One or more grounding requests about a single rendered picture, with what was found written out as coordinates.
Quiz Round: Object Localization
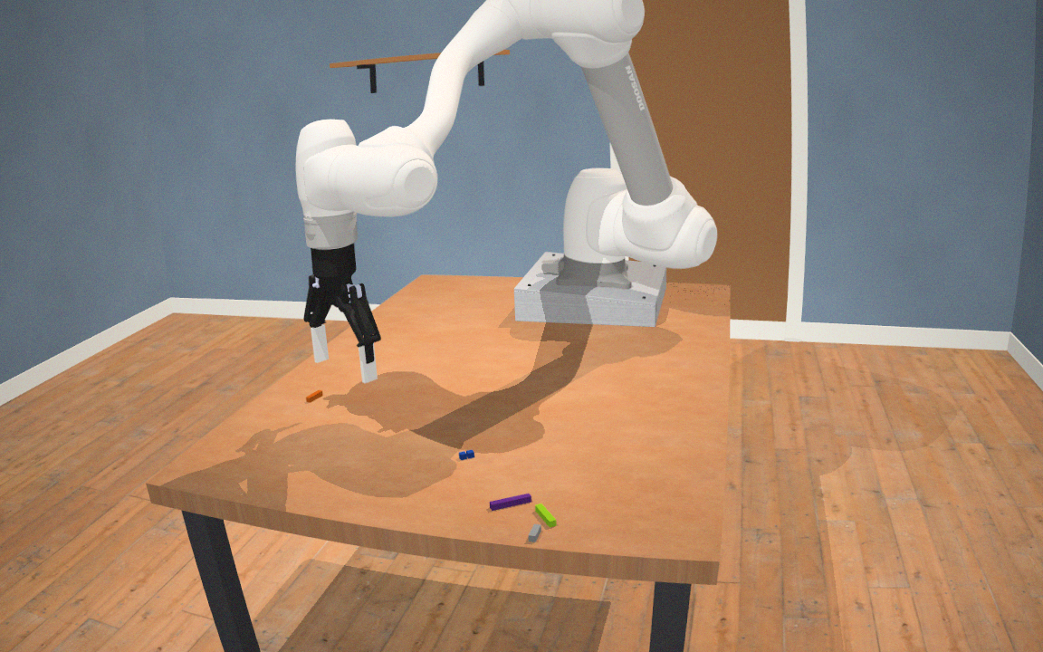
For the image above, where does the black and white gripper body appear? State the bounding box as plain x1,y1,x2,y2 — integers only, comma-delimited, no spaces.
311,244,356,304

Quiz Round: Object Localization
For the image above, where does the purple rod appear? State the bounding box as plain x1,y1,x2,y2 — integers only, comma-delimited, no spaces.
490,494,531,511

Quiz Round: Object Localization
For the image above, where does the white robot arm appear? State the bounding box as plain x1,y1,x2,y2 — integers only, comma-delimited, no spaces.
296,0,717,289

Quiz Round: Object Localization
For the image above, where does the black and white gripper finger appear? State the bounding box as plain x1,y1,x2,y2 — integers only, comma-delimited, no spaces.
330,283,381,383
304,275,331,363

